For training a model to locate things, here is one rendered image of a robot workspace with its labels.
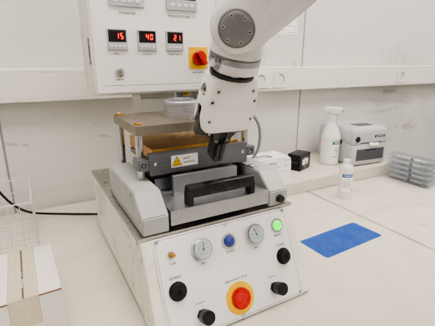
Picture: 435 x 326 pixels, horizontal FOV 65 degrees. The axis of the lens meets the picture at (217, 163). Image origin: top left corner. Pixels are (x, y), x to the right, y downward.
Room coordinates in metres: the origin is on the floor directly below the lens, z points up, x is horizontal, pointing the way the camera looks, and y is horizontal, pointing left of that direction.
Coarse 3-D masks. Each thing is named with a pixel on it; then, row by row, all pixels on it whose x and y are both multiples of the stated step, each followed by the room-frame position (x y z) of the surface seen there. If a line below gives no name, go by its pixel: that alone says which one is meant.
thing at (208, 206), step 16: (176, 176) 0.65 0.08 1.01; (192, 176) 0.66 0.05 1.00; (208, 176) 0.68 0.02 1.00; (224, 176) 0.70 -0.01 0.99; (176, 192) 0.65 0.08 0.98; (224, 192) 0.66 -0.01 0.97; (240, 192) 0.66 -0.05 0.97; (256, 192) 0.66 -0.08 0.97; (176, 208) 0.58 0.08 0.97; (192, 208) 0.59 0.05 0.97; (208, 208) 0.60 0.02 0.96; (224, 208) 0.62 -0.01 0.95; (240, 208) 0.64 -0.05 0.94; (176, 224) 0.57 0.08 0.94
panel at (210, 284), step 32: (224, 224) 0.61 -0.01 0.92; (160, 256) 0.54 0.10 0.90; (192, 256) 0.56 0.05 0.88; (224, 256) 0.58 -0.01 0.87; (256, 256) 0.61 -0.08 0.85; (160, 288) 0.51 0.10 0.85; (192, 288) 0.53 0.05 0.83; (224, 288) 0.56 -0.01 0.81; (256, 288) 0.58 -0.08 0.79; (288, 288) 0.61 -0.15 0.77; (192, 320) 0.51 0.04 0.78; (224, 320) 0.53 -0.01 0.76
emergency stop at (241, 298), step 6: (240, 288) 0.56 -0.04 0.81; (246, 288) 0.57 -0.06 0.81; (234, 294) 0.55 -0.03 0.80; (240, 294) 0.55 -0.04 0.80; (246, 294) 0.56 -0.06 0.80; (234, 300) 0.55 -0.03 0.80; (240, 300) 0.55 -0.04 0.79; (246, 300) 0.55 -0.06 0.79; (234, 306) 0.55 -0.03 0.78; (240, 306) 0.54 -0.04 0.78; (246, 306) 0.55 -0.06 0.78
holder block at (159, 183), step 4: (232, 164) 0.78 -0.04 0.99; (208, 168) 0.75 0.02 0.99; (212, 168) 0.75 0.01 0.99; (188, 172) 0.72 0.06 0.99; (148, 176) 0.70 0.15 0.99; (152, 176) 0.69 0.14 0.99; (164, 176) 0.69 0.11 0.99; (168, 176) 0.69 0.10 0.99; (152, 180) 0.68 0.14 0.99; (156, 180) 0.67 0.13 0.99; (160, 180) 0.67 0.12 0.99; (164, 180) 0.68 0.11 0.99; (168, 180) 0.68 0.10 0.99; (156, 184) 0.67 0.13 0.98; (160, 184) 0.67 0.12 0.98; (164, 184) 0.68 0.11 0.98; (168, 184) 0.68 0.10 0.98; (160, 188) 0.67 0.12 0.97; (164, 188) 0.68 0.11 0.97
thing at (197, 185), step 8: (232, 176) 0.65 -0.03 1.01; (240, 176) 0.65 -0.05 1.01; (248, 176) 0.65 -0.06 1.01; (192, 184) 0.60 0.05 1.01; (200, 184) 0.60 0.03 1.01; (208, 184) 0.60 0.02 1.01; (216, 184) 0.61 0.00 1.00; (224, 184) 0.62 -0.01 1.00; (232, 184) 0.63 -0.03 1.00; (240, 184) 0.64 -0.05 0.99; (248, 184) 0.65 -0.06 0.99; (184, 192) 0.60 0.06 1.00; (192, 192) 0.59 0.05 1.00; (200, 192) 0.59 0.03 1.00; (208, 192) 0.60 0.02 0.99; (216, 192) 0.61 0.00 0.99; (248, 192) 0.66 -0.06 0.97; (184, 200) 0.60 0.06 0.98; (192, 200) 0.59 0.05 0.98
